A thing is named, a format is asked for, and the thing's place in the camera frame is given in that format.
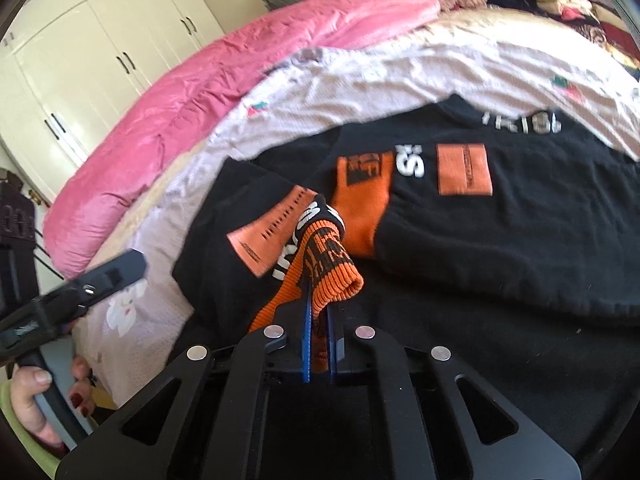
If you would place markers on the left hand red nails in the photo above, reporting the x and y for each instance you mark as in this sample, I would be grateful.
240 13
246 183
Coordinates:
29 381

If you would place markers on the pile of folded clothes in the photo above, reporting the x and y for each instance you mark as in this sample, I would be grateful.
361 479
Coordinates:
600 22

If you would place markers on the white wardrobe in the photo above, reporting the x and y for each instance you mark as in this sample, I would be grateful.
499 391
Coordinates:
70 69

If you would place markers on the black orange kids sweater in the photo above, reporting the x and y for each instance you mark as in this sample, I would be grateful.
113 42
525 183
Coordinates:
515 242

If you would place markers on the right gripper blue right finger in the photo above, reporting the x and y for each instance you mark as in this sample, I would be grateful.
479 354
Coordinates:
335 340

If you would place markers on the dark navy garment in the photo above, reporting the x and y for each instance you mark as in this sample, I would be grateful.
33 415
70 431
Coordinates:
523 5

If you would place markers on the lilac strawberry print bedsheet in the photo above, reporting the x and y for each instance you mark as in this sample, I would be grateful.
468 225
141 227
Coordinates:
127 338

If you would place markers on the green sleeve left forearm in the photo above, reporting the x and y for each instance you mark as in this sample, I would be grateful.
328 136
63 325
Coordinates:
45 455

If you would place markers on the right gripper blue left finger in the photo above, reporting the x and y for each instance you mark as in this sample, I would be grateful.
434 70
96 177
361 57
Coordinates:
306 340

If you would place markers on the pink quilt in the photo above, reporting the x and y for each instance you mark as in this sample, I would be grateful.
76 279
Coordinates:
185 105

